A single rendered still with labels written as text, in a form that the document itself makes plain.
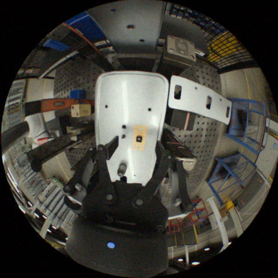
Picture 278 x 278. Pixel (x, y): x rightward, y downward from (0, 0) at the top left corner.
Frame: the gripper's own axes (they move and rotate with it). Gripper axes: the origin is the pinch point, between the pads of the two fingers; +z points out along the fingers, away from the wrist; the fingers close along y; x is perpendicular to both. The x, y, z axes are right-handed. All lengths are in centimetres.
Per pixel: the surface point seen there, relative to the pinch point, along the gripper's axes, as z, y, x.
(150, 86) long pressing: 6.3, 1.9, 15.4
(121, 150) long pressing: 6.3, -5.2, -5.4
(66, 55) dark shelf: 4.1, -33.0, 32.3
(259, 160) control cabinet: 61, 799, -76
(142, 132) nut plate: 5.9, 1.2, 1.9
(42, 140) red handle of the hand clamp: -6.7, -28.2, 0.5
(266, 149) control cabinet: 25, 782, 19
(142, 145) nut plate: 5.9, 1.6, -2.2
